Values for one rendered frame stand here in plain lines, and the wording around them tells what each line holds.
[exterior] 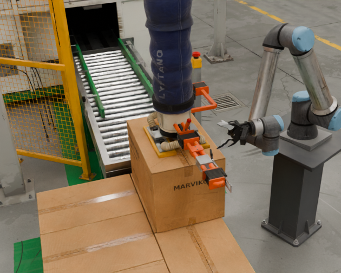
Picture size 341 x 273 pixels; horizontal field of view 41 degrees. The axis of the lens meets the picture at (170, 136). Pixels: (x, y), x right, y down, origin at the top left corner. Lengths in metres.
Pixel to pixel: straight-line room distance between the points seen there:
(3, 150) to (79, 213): 1.15
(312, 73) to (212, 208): 0.89
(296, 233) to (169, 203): 1.15
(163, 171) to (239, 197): 1.44
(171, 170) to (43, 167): 2.08
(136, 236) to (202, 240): 0.36
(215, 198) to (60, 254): 0.87
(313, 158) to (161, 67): 1.08
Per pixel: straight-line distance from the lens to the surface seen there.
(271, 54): 2.50
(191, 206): 2.52
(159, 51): 2.29
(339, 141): 3.04
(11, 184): 3.90
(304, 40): 2.39
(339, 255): 3.34
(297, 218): 3.22
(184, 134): 2.34
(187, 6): 2.24
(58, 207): 2.86
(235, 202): 3.63
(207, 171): 2.04
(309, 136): 2.94
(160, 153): 2.43
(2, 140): 3.68
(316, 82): 2.59
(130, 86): 4.25
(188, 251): 2.47
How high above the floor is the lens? 2.29
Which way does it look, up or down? 31 degrees down
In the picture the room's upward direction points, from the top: 3 degrees counter-clockwise
